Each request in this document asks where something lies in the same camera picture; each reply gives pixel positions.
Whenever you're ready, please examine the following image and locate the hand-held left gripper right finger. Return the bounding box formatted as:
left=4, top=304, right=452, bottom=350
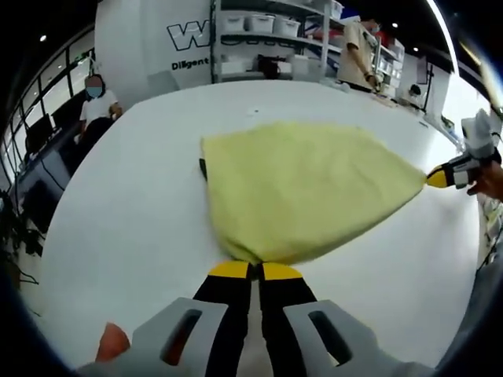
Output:
left=258, top=261, right=380, bottom=377

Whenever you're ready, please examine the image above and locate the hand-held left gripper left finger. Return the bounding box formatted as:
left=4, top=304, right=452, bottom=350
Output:
left=131, top=261, right=253, bottom=377

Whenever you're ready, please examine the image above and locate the yellow blue grey garment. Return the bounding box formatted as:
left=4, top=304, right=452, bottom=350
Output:
left=198, top=120, right=428, bottom=265

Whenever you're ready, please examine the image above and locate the person's right hand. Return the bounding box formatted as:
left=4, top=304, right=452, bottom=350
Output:
left=466, top=163, right=503, bottom=203

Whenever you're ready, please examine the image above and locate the person's left hand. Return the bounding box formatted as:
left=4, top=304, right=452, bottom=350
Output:
left=94, top=321, right=131, bottom=364

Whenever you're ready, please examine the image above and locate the black stand pole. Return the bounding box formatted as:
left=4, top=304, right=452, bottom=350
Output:
left=416, top=57, right=437, bottom=115

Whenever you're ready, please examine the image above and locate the white ceiling light strip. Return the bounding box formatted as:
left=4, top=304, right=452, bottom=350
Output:
left=426, top=0, right=459, bottom=75

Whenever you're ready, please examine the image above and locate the white storage box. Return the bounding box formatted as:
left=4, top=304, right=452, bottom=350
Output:
left=292, top=54, right=319, bottom=79

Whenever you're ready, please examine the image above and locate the black bag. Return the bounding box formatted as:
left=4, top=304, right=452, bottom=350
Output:
left=257, top=55, right=282, bottom=78

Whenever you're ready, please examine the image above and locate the black computer tower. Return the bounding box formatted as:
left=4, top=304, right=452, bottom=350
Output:
left=21, top=178, right=60, bottom=232

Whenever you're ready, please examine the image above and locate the white storage bin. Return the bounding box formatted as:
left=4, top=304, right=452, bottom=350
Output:
left=222, top=16, right=247, bottom=32
left=274, top=17, right=302, bottom=37
left=249, top=14, right=276, bottom=33

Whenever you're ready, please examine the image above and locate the grey metal shelf rack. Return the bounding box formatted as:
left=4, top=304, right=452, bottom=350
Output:
left=210, top=0, right=343, bottom=84

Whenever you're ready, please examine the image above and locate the grey leaning board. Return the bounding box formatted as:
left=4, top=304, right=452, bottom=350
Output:
left=147, top=70, right=182, bottom=93

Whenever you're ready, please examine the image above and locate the grey office desk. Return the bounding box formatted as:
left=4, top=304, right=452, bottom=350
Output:
left=15, top=129, right=86, bottom=232

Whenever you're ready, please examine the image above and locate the black computer monitor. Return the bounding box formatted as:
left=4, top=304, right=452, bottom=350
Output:
left=53, top=104, right=83, bottom=130
left=26, top=113, right=53, bottom=152

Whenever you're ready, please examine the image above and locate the white printed partition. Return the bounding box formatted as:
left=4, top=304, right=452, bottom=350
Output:
left=93, top=0, right=221, bottom=111

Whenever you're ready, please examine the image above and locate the black floor cable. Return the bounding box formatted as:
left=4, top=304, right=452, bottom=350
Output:
left=0, top=219, right=44, bottom=287

